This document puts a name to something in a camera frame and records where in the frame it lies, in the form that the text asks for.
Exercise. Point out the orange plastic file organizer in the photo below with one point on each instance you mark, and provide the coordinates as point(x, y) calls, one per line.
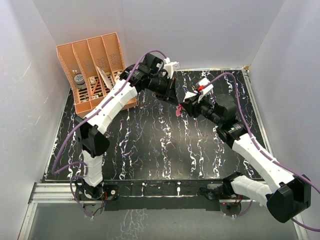
point(82, 57)

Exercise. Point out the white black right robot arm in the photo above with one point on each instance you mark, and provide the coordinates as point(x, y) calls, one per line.
point(284, 194)

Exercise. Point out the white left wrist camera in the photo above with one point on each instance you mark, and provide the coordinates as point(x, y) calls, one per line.
point(170, 66)

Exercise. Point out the white striped card packet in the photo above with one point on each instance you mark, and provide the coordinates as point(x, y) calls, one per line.
point(106, 78)

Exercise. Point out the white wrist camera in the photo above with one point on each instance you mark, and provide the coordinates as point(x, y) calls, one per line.
point(204, 87)
point(170, 66)

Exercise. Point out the small beige box in organizer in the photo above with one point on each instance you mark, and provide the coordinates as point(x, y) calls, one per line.
point(93, 80)

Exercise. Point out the grey round tin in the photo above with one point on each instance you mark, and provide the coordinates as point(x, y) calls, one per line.
point(80, 81)

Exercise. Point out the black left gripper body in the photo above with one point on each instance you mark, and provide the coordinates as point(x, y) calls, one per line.
point(159, 85)

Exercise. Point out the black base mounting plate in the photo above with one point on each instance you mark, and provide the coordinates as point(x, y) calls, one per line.
point(117, 195)

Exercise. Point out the white labelled packet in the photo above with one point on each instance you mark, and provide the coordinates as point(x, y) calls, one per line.
point(117, 75)

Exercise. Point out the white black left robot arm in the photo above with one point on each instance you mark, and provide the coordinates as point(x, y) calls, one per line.
point(150, 73)

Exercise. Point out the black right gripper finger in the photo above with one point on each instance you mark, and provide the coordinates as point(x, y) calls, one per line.
point(189, 94)
point(188, 107)

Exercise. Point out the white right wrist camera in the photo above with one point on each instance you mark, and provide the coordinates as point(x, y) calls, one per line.
point(204, 87)

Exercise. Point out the aluminium frame rail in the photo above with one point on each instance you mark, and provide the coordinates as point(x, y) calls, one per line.
point(53, 215)

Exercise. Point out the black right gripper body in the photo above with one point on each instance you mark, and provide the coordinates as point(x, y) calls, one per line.
point(205, 108)

